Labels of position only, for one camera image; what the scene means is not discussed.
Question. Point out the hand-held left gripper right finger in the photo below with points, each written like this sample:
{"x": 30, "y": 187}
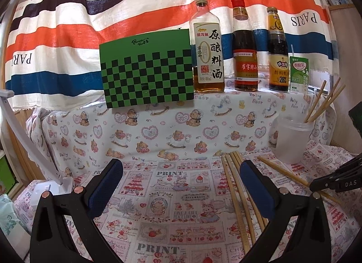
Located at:
{"x": 256, "y": 189}

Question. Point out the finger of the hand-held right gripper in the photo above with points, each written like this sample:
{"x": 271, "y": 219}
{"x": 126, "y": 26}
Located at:
{"x": 333, "y": 186}
{"x": 350, "y": 168}

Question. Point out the striped printed cloth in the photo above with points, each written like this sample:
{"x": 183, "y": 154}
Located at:
{"x": 84, "y": 39}

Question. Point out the red cap sauce bottle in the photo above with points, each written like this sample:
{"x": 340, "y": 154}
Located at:
{"x": 244, "y": 42}

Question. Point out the bear print cloth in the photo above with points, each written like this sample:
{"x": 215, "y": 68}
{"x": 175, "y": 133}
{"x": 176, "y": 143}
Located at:
{"x": 169, "y": 127}

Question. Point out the clear cooking wine bottle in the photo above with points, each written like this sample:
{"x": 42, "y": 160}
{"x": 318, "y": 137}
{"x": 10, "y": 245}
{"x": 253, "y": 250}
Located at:
{"x": 206, "y": 53}

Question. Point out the dark sauce bottle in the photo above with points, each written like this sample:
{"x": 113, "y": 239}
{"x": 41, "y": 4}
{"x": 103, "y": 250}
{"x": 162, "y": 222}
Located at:
{"x": 278, "y": 42}

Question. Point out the white tissue pack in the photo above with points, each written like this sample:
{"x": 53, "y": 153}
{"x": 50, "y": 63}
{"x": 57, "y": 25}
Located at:
{"x": 11, "y": 217}

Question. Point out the green storage bin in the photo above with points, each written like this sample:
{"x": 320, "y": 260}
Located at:
{"x": 5, "y": 175}

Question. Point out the green milk carton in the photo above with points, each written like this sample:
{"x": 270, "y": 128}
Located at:
{"x": 299, "y": 76}

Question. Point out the green checkered box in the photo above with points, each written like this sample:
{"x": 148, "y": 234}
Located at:
{"x": 127, "y": 51}

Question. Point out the translucent plastic cup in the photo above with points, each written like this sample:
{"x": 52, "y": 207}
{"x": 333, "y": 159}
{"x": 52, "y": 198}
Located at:
{"x": 292, "y": 144}

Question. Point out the pink print tablecloth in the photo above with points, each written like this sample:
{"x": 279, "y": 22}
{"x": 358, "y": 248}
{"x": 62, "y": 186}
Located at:
{"x": 175, "y": 195}

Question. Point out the white desk lamp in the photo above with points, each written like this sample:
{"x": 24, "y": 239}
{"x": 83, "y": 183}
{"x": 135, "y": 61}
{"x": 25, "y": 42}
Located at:
{"x": 27, "y": 138}

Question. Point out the beige board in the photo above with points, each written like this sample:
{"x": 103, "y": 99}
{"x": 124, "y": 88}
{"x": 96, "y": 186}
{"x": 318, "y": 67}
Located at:
{"x": 347, "y": 53}

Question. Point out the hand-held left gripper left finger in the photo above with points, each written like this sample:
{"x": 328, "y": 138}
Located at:
{"x": 106, "y": 186}

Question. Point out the dark green box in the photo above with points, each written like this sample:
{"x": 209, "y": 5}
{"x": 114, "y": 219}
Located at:
{"x": 356, "y": 121}

